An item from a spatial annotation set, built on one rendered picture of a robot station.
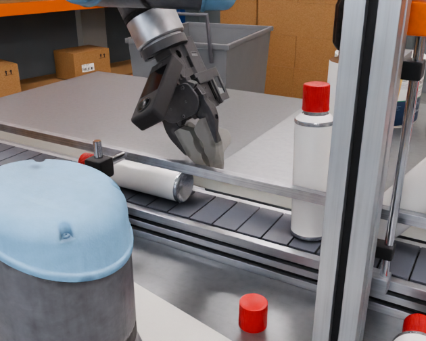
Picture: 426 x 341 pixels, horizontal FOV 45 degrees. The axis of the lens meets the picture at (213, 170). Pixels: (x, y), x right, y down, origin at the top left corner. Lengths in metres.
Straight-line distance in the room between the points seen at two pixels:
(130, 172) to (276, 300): 0.30
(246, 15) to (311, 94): 3.76
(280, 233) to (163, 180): 0.19
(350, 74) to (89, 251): 0.25
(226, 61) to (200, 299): 2.18
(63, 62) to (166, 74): 4.17
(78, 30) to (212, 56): 3.01
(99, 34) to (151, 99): 5.00
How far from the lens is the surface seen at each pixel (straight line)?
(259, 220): 0.74
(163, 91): 0.69
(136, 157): 0.76
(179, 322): 0.62
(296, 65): 4.21
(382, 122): 0.45
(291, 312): 0.65
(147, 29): 0.74
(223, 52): 2.76
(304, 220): 0.68
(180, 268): 0.72
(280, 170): 0.91
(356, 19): 0.44
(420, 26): 0.50
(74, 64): 4.74
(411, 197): 0.62
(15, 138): 1.06
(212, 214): 0.76
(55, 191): 0.40
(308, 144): 0.64
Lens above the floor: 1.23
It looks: 23 degrees down
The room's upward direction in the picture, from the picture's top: straight up
